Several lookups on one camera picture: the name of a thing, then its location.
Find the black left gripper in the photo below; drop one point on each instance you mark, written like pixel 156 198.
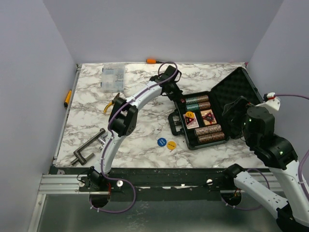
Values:
pixel 177 95

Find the chrome faucet tap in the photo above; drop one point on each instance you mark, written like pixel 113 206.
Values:
pixel 102 140

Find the orange handle screwdriver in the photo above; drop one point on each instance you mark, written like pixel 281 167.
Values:
pixel 155 61

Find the tan 10 chip roll in case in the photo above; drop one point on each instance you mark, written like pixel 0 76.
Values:
pixel 215 128

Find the yellow utility knife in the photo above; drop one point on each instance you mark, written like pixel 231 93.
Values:
pixel 67 99

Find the green chip roll upper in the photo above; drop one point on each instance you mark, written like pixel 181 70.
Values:
pixel 192 100

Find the brown chip roll lower in case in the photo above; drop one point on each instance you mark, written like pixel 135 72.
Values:
pixel 204 105

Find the brown 100 chip roll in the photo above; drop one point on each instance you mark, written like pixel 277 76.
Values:
pixel 203 139
pixel 218 136

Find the brown chip roll in case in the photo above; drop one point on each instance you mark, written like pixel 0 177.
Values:
pixel 204 105
pixel 203 98

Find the dark grey door handle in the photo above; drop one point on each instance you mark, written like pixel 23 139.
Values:
pixel 79 156

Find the yellow handle pliers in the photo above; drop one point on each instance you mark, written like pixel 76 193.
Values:
pixel 111 103

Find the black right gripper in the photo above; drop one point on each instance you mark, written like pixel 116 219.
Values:
pixel 241 104

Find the red card deck with all-in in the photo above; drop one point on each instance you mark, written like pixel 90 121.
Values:
pixel 191 123

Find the clear plastic organizer box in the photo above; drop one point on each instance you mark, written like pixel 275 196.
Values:
pixel 112 77

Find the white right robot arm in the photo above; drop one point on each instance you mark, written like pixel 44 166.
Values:
pixel 257 123

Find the black poker set case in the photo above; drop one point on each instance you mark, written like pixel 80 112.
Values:
pixel 236 84

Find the green chip roll lower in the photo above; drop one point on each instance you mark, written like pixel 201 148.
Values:
pixel 192 107

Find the yellow big blind button in case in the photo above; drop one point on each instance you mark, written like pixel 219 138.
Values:
pixel 190 114

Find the brown chip roll upper in case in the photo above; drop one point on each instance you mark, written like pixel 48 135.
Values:
pixel 203 98

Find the green chip roll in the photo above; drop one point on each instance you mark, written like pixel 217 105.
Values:
pixel 192 107
pixel 192 100

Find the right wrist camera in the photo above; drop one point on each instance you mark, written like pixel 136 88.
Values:
pixel 271 102

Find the blue small blind button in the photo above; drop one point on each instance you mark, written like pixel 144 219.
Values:
pixel 161 142

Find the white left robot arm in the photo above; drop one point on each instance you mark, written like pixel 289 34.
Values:
pixel 123 120

